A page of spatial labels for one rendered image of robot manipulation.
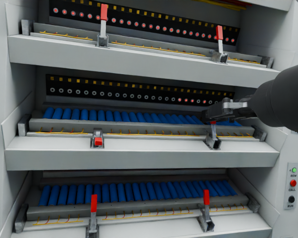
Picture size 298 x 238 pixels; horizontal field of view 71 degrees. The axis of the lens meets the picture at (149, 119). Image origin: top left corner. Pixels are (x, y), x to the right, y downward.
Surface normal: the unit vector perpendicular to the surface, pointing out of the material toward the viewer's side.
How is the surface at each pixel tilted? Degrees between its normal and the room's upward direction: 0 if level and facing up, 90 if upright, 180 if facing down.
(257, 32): 90
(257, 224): 21
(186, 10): 90
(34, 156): 111
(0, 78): 90
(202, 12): 90
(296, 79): 72
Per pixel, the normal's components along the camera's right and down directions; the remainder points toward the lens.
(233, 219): 0.15, -0.91
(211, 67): 0.22, 0.41
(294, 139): 0.26, 0.07
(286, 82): -0.91, -0.36
